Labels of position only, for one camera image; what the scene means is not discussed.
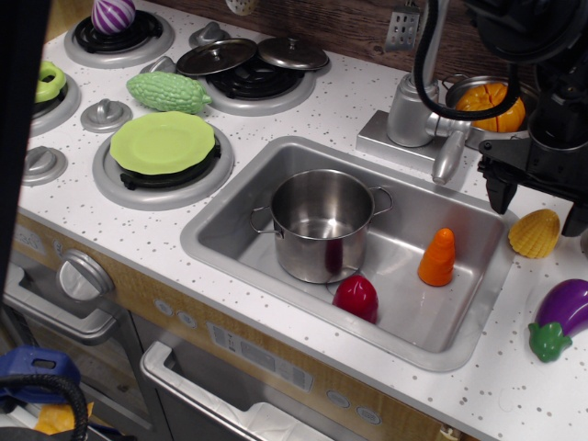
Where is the yellow toy corn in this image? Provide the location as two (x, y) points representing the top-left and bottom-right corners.
(508, 209), (560, 259)

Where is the silver dishwasher door handle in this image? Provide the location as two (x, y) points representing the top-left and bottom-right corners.
(141, 341), (332, 440)

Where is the orange toy pumpkin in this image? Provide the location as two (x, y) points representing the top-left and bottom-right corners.
(456, 83), (526, 132)

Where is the front left stove burner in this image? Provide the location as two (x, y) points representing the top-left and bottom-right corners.
(29, 74), (81, 137)

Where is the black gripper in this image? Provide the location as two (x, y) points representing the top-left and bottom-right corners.
(478, 138), (588, 237)

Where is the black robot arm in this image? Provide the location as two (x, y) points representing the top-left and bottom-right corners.
(467, 1), (587, 237)

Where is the silver toy faucet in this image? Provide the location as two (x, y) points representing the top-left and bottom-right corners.
(356, 0), (474, 187)

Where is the silver oven door handle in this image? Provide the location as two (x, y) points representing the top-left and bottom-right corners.
(4, 263), (118, 345)

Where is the steel pot lid left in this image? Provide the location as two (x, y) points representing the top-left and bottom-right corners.
(175, 39), (257, 77)

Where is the small steel pot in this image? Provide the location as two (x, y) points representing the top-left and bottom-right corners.
(441, 73), (538, 150)

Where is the black corrugated hose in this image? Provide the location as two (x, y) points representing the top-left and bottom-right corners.
(0, 373), (89, 441)

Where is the blue clamp tool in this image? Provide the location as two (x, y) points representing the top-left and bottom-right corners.
(1, 345), (87, 405)

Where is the green toy cutting board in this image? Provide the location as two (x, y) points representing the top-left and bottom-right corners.
(35, 61), (66, 104)

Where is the silver stove knob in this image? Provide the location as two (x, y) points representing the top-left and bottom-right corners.
(188, 21), (231, 49)
(22, 146), (68, 187)
(80, 98), (133, 133)
(141, 56), (177, 74)

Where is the back right stove burner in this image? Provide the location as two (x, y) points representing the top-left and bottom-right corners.
(199, 58), (323, 117)

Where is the green toy bitter gourd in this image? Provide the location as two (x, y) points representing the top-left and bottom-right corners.
(126, 72), (212, 115)

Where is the steel pot in sink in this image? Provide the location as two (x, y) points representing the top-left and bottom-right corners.
(249, 169), (394, 284)

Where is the hanging metal grater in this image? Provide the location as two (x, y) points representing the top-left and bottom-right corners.
(384, 1), (421, 51)

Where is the stove burner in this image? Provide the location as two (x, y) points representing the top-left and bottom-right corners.
(64, 10), (175, 69)
(29, 74), (81, 137)
(199, 58), (323, 117)
(92, 129), (234, 211)

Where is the steel pot lid right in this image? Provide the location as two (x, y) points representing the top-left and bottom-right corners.
(257, 37), (329, 71)

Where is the front right stove burner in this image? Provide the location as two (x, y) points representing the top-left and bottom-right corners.
(92, 129), (234, 211)

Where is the purple toy eggplant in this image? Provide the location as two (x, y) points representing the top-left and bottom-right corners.
(528, 278), (587, 363)

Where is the silver stove knob front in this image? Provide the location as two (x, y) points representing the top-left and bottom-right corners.
(22, 146), (68, 187)

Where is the purple striped toy ball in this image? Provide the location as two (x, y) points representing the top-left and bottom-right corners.
(91, 0), (136, 35)

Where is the green toy plate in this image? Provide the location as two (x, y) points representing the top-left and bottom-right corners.
(109, 111), (215, 175)

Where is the hanging white slotted spoon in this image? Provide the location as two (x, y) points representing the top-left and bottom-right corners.
(225, 0), (259, 17)

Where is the red toy pepper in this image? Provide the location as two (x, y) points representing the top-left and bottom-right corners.
(332, 275), (379, 324)

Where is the silver stove knob rear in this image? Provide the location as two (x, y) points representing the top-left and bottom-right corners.
(188, 21), (231, 49)

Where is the back left stove burner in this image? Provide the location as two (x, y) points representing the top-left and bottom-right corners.
(64, 10), (175, 69)

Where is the silver stove knob back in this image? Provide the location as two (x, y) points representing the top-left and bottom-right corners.
(141, 56), (177, 74)

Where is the silver sink basin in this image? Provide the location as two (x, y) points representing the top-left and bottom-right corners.
(180, 136), (515, 372)

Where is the silver oven dial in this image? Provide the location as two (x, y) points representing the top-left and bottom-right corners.
(56, 249), (115, 302)

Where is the silver stove knob middle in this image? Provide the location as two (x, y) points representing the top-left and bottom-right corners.
(80, 98), (133, 133)

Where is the steel pot lid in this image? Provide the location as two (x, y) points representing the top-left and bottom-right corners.
(175, 39), (257, 77)
(257, 37), (329, 71)

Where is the orange toy carrot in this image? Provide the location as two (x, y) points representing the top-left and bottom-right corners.
(417, 228), (456, 287)

